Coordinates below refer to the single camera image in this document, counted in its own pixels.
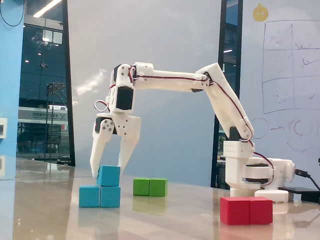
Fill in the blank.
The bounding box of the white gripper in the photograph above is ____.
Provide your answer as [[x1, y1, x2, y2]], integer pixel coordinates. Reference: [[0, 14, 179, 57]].
[[89, 111, 142, 179]]

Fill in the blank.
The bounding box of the small blue cube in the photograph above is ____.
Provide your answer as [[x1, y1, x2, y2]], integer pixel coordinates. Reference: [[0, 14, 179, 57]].
[[96, 165, 122, 188]]

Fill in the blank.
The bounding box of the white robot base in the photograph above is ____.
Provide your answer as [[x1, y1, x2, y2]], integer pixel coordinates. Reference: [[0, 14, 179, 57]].
[[229, 157, 296, 204]]

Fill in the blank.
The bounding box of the long blue block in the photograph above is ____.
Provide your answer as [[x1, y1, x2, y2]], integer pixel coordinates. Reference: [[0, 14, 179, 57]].
[[78, 184, 122, 208]]

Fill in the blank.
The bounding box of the long green block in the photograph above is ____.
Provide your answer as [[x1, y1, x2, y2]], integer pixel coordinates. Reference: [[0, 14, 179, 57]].
[[132, 177, 168, 197]]

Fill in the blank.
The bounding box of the long red block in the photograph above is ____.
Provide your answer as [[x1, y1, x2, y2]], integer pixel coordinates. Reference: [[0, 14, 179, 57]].
[[219, 196, 274, 226]]

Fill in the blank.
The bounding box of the black metal scaffold tower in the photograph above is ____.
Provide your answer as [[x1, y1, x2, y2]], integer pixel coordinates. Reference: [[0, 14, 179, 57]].
[[45, 82, 68, 162]]

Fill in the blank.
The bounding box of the flat black adapter box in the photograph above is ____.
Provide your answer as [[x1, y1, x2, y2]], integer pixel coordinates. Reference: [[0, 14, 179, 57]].
[[278, 186, 320, 203]]

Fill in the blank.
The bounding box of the yellow round sticker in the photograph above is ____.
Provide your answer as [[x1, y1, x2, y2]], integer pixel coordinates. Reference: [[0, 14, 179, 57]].
[[252, 2, 270, 22]]

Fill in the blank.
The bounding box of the red white black servo cable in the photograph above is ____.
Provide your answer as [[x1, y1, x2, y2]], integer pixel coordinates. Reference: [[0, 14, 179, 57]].
[[207, 79, 255, 145], [127, 65, 213, 87], [252, 149, 275, 186], [93, 99, 111, 114]]

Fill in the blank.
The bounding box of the black window frame post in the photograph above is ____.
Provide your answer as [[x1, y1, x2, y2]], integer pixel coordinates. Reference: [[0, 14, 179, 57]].
[[234, 0, 244, 73], [61, 0, 76, 167], [210, 0, 228, 188]]

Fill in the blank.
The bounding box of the white wall socket box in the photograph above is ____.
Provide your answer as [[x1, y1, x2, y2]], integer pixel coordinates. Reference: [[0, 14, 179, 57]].
[[0, 117, 8, 138]]

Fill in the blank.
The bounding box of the thin black hanging cable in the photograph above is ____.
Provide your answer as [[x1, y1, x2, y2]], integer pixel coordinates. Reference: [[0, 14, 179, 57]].
[[0, 0, 26, 27]]

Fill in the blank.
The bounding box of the black plug with cable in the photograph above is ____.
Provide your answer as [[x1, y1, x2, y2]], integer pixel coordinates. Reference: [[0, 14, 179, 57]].
[[293, 168, 320, 192]]

